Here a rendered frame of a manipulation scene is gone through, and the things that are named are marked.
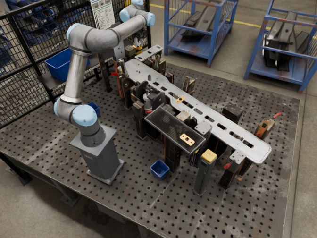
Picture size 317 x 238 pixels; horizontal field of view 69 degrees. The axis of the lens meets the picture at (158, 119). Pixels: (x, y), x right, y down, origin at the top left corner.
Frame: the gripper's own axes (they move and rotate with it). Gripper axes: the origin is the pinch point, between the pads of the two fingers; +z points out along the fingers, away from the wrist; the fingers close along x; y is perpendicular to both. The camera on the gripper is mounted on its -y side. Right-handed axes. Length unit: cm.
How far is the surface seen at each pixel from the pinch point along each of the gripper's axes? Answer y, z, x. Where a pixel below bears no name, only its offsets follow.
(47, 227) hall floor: 14, 126, -131
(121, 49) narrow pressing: -26.0, 19.9, 4.1
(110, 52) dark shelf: -37.1, 26.7, -1.4
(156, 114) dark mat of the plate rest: 55, 7, -33
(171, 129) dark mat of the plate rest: 69, 6, -35
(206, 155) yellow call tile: 94, 4, -35
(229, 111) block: 82, 19, 13
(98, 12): -55, -2, 5
